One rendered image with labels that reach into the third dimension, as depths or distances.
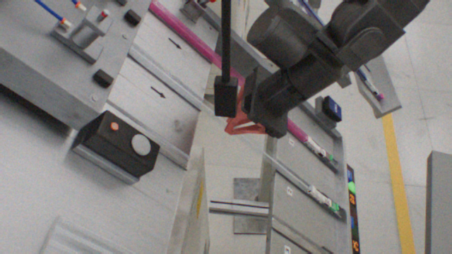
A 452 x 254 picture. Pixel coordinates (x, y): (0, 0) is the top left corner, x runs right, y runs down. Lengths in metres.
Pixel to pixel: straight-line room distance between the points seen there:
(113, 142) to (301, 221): 0.40
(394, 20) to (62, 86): 0.37
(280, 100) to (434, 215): 0.60
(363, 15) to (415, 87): 1.81
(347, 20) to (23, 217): 0.41
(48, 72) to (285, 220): 0.44
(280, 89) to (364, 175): 1.32
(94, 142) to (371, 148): 1.61
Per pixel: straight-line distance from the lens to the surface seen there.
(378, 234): 1.71
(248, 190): 1.70
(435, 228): 1.06
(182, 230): 0.93
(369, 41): 0.51
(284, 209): 0.70
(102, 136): 0.44
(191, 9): 0.72
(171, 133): 0.57
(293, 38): 0.51
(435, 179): 1.14
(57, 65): 0.43
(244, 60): 0.81
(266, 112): 0.58
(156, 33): 0.65
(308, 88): 0.55
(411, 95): 2.26
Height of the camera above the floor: 1.44
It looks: 49 degrees down
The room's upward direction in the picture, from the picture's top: straight up
